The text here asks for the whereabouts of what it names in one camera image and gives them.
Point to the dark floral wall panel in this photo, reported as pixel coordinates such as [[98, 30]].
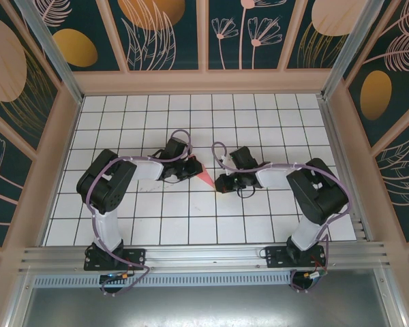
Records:
[[88, 20], [402, 177], [320, 34], [388, 68], [13, 68], [3, 177], [156, 34], [245, 34]]

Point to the aluminium frame post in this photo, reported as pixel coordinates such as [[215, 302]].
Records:
[[54, 58], [351, 51]]

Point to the aluminium mounting rail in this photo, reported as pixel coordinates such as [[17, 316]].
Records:
[[204, 255]]

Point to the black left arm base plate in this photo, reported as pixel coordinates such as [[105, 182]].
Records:
[[136, 255]]

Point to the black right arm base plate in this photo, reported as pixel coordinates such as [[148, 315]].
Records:
[[276, 259]]

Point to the aluminium side rail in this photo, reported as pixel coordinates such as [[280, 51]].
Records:
[[343, 170]]

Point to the small controller board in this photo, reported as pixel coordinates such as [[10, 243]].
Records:
[[117, 276], [315, 275]]

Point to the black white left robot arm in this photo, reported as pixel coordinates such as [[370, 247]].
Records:
[[107, 231]]

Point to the pink paper sheet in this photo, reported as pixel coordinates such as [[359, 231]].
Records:
[[206, 177]]

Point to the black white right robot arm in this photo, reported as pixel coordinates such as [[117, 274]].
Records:
[[306, 231]]

